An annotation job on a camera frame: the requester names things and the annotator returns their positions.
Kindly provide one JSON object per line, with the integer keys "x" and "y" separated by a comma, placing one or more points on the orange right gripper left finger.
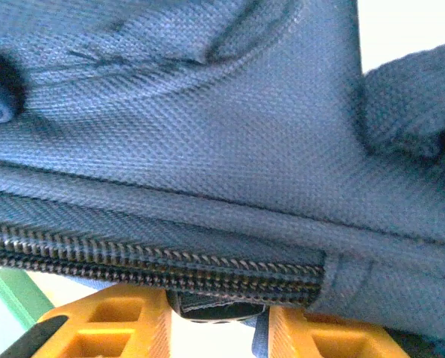
{"x": 106, "y": 324}

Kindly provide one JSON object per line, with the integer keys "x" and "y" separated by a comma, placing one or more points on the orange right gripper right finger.
{"x": 326, "y": 339}

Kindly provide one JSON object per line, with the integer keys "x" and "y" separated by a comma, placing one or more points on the navy blue backpack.
{"x": 207, "y": 130}

